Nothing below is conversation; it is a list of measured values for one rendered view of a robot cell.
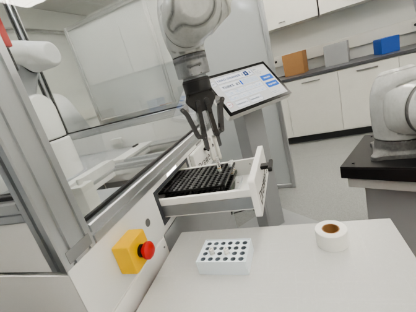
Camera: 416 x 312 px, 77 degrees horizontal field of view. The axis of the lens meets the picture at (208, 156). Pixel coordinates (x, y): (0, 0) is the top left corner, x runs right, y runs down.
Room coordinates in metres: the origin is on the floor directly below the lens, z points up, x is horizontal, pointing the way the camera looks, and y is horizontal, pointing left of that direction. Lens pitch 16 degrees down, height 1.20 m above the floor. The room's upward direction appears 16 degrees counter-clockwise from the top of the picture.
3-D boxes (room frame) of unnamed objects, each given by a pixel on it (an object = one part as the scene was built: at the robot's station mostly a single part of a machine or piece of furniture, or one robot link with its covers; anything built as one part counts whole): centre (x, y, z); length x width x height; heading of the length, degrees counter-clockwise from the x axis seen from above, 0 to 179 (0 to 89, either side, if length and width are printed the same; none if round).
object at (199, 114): (0.74, -0.01, 1.09); 0.04 x 0.01 x 0.11; 8
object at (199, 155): (1.14, 0.02, 0.87); 0.29 x 0.02 x 0.11; 160
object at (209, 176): (0.82, 0.05, 0.87); 0.22 x 0.18 x 0.06; 70
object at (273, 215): (1.68, -0.35, 0.51); 0.50 x 0.45 x 1.02; 29
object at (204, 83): (0.74, -0.02, 1.16); 0.08 x 0.07 x 0.09; 98
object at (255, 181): (0.75, -0.14, 0.87); 0.29 x 0.02 x 0.11; 160
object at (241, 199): (0.82, 0.06, 0.86); 0.40 x 0.26 x 0.06; 70
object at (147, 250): (0.52, 0.19, 0.88); 0.04 x 0.03 x 0.04; 160
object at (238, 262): (0.55, 0.02, 0.78); 0.12 x 0.08 x 0.04; 68
